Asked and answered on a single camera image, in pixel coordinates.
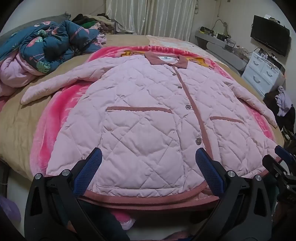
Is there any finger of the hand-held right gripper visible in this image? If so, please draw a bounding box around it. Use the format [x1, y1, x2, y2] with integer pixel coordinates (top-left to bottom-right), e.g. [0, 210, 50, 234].
[274, 146, 296, 163]
[262, 155, 296, 186]

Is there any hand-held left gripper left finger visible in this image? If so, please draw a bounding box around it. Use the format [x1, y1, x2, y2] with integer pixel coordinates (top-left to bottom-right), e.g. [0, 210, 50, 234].
[24, 148, 109, 241]

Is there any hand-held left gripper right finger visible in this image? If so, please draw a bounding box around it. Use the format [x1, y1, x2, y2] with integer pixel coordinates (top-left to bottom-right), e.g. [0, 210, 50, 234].
[195, 148, 273, 241]

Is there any pink quilted jacket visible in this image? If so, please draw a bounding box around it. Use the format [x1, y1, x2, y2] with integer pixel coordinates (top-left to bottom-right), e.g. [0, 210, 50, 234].
[20, 51, 281, 205]

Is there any dark clothes heap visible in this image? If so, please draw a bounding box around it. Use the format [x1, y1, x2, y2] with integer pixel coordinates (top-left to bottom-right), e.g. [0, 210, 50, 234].
[264, 91, 296, 142]

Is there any pile of folded clothes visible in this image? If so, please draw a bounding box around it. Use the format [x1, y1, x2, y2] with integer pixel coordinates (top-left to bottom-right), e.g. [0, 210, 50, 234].
[72, 13, 116, 35]

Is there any lavender cloth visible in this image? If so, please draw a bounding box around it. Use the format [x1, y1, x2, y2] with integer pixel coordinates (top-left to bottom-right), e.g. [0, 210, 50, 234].
[275, 86, 293, 117]

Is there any pink printed blanket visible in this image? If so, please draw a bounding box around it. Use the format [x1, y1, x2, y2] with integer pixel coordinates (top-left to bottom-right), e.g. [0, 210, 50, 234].
[30, 46, 281, 230]

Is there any bed with tan sheet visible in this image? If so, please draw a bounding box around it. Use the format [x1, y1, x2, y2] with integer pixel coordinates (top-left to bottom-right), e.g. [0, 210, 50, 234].
[0, 14, 286, 186]

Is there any purple cloth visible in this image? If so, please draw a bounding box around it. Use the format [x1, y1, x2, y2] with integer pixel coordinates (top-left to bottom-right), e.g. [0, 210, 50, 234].
[0, 195, 22, 223]

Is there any white drawer cabinet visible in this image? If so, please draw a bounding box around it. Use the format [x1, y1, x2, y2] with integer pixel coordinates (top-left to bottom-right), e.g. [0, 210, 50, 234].
[242, 50, 286, 96]

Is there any black flat television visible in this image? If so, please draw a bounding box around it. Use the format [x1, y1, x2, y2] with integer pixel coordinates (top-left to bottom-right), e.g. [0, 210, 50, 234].
[250, 15, 290, 57]

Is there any cluster of small electronics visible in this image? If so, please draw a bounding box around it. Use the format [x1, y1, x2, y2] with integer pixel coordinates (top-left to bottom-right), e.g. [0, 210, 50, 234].
[199, 19, 238, 52]

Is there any blue floral duvet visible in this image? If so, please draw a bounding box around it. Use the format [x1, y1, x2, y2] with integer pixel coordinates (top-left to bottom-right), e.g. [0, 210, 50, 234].
[0, 20, 107, 98]

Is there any pale pink patterned sheet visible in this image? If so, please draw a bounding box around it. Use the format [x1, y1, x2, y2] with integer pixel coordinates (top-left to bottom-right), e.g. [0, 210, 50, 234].
[146, 35, 208, 50]

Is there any white pleated curtain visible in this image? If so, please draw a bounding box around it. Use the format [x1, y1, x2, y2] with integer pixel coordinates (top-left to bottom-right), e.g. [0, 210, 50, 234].
[105, 0, 195, 42]

